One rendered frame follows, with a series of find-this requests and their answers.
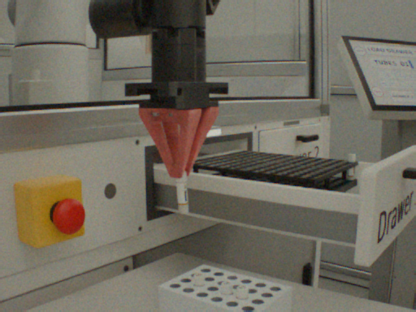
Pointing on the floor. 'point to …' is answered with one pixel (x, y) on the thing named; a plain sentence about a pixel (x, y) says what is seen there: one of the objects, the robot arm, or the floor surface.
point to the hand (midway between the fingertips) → (179, 169)
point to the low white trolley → (94, 301)
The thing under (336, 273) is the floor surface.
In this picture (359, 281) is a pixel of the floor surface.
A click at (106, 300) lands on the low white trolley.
